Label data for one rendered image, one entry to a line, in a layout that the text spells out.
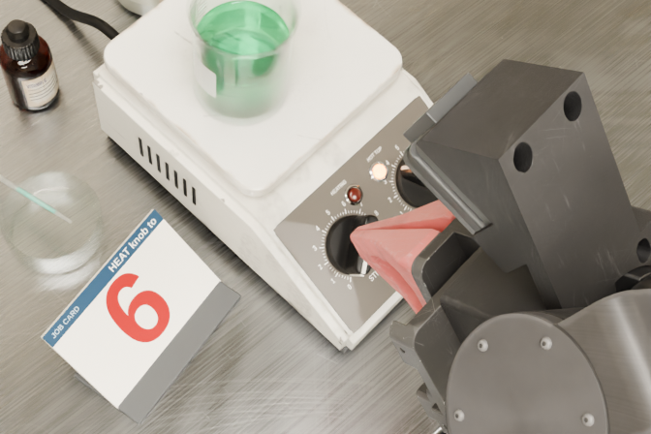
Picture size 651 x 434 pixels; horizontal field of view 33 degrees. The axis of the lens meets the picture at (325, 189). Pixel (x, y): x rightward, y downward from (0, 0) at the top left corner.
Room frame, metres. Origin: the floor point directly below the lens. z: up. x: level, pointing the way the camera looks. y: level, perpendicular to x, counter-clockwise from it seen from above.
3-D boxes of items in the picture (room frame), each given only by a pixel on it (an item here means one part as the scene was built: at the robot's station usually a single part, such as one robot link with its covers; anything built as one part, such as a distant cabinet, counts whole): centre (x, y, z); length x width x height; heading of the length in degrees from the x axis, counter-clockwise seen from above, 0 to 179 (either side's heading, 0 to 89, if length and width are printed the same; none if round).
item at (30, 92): (0.32, 0.18, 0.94); 0.03 x 0.03 x 0.07
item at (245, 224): (0.30, 0.03, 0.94); 0.22 x 0.13 x 0.08; 57
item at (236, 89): (0.30, 0.05, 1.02); 0.06 x 0.05 x 0.08; 170
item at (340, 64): (0.32, 0.05, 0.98); 0.12 x 0.12 x 0.01; 57
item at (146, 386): (0.18, 0.08, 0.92); 0.09 x 0.06 x 0.04; 156
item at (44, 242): (0.23, 0.15, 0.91); 0.06 x 0.06 x 0.02
